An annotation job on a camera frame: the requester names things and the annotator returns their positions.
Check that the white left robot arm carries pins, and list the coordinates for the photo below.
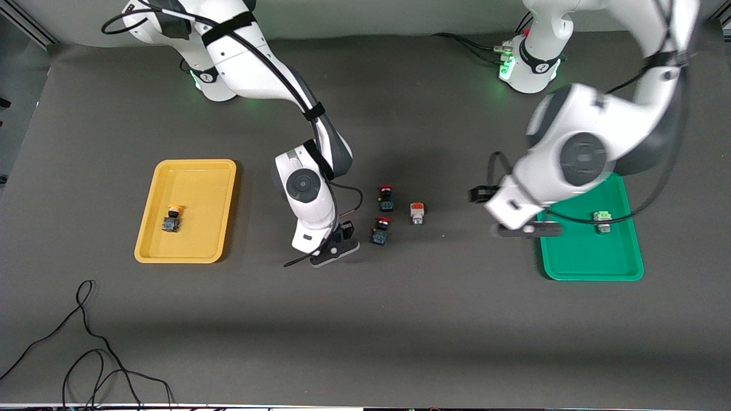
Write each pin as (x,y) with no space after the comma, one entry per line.
(582,154)

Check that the red push button switch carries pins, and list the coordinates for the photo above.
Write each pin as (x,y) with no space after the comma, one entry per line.
(386,202)
(381,235)

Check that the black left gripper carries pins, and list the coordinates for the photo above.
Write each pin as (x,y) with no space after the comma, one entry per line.
(478,194)

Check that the yellow plastic tray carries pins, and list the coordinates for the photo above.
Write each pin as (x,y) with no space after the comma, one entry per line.
(200,194)

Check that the white switch green square button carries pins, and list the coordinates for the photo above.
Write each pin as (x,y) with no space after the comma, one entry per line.
(602,217)

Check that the aluminium frame rail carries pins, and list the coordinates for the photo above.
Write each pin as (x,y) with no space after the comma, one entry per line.
(724,21)
(34,31)

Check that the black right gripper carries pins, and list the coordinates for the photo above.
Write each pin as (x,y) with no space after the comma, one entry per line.
(345,231)

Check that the green plastic tray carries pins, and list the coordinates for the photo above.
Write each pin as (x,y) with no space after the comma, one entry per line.
(588,257)

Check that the yellow push button switch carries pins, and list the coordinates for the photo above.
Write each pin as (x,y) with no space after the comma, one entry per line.
(170,224)

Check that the white switch orange square button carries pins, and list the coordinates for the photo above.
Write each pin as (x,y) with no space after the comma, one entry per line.
(417,211)

